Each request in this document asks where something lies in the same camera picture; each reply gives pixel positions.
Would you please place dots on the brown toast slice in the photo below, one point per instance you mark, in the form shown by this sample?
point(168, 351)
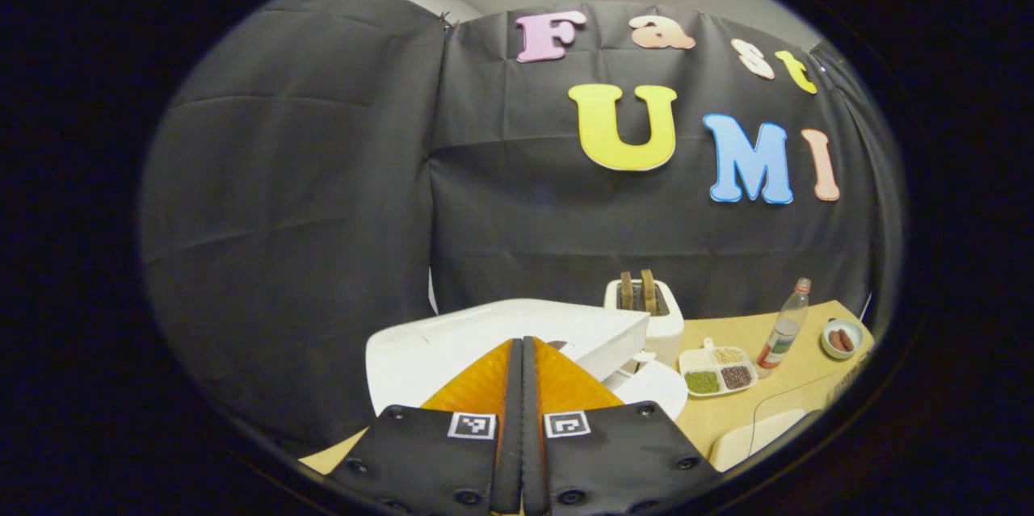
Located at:
point(626, 290)
point(649, 291)

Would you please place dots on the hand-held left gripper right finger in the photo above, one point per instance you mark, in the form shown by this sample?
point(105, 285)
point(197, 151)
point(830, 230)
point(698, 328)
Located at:
point(533, 435)

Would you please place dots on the clear box of rice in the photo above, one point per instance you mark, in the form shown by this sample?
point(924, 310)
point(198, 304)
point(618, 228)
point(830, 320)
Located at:
point(759, 435)

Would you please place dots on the red meat piece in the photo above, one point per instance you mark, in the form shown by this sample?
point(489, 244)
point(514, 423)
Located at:
point(846, 338)
point(836, 341)

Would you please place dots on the pale green plate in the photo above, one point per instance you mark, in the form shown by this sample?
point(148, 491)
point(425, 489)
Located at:
point(840, 350)

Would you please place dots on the white rice cooker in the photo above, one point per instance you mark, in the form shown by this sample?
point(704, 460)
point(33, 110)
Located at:
point(436, 354)

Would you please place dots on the black backdrop cloth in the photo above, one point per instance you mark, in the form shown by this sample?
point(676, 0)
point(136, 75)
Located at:
point(283, 177)

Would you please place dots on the clear plastic bottle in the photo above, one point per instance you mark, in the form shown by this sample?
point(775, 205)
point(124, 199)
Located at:
point(782, 334)

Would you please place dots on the white sectioned grain tray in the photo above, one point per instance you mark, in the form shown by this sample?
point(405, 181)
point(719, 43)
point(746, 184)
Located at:
point(695, 360)

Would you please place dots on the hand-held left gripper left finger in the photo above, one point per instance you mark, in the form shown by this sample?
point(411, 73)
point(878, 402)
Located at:
point(509, 435)

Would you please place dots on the white toaster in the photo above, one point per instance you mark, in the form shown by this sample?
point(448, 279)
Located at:
point(666, 330)

